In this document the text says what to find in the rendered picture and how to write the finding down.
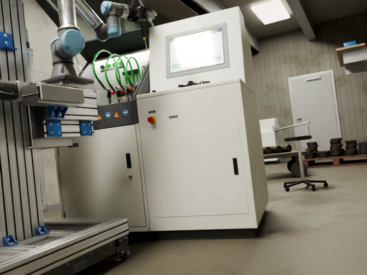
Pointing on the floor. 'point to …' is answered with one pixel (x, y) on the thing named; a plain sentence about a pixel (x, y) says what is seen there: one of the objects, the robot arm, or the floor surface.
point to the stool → (301, 166)
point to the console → (202, 143)
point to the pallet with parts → (336, 154)
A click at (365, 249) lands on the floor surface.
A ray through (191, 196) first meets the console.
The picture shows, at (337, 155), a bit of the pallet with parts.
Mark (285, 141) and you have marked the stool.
